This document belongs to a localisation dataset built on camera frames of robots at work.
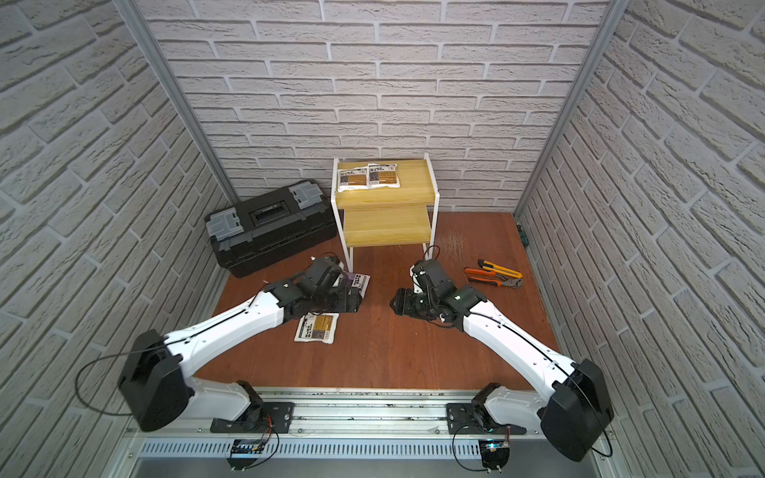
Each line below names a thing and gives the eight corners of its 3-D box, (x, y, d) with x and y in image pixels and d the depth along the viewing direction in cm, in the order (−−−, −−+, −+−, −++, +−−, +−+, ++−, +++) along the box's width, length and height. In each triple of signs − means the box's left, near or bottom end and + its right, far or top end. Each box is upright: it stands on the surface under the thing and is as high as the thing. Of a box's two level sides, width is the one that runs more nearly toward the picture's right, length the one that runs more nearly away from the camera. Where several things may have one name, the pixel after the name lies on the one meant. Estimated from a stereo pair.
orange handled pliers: (463, 278, 103) (465, 275, 101) (464, 269, 105) (466, 265, 103) (520, 290, 100) (522, 287, 98) (519, 281, 103) (522, 277, 101)
